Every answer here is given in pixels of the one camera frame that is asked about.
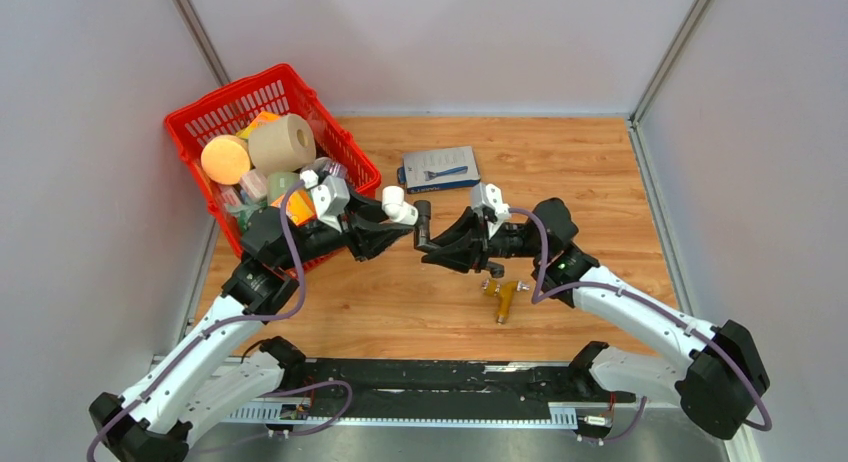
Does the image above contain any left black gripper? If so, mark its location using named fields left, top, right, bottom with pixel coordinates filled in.
left=277, top=182, right=413, bottom=272

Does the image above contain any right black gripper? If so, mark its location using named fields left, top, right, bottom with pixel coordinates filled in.
left=422, top=205, right=550, bottom=273

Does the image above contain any white pvc elbow fitting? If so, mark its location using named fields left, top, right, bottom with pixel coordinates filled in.
left=381, top=186, right=419, bottom=226

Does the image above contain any dark grey metal faucet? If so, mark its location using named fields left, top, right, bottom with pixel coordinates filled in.
left=413, top=200, right=505, bottom=279

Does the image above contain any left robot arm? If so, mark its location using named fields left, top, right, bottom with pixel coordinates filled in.
left=86, top=185, right=422, bottom=461

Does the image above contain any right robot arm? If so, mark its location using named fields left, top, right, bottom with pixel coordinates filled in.
left=414, top=198, right=774, bottom=440

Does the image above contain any yellow brass tap valve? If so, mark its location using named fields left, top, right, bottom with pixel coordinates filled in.
left=481, top=278, right=531, bottom=325

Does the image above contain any yellow orange snack packet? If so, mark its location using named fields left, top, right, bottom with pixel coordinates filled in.
left=285, top=189, right=317, bottom=226

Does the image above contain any grey blue razor box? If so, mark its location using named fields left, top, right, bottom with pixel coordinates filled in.
left=396, top=146, right=482, bottom=194

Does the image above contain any pale green soap bottle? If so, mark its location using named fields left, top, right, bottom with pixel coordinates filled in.
left=267, top=171, right=300, bottom=202

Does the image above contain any brown toilet paper roll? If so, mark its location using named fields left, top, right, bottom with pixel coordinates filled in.
left=248, top=114, right=317, bottom=176

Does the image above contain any red plastic basket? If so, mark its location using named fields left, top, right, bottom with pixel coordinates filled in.
left=164, top=63, right=382, bottom=258

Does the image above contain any orange round sponge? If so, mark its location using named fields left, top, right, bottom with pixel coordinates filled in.
left=200, top=135, right=253, bottom=185

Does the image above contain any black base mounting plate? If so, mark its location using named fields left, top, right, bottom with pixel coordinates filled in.
left=238, top=357, right=637, bottom=440

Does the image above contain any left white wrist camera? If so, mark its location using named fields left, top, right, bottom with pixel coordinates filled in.
left=300, top=170, right=350, bottom=233

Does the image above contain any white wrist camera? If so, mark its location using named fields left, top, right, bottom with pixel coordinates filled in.
left=471, top=182, right=511, bottom=239
left=300, top=170, right=350, bottom=233

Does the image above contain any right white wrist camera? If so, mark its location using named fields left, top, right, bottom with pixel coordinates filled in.
left=471, top=182, right=511, bottom=239

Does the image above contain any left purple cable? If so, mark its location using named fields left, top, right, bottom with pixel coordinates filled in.
left=86, top=180, right=356, bottom=462

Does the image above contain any purple cable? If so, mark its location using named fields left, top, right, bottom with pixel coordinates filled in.
left=86, top=180, right=356, bottom=462
left=506, top=207, right=774, bottom=445

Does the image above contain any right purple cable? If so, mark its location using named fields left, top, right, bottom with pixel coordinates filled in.
left=506, top=207, right=774, bottom=445

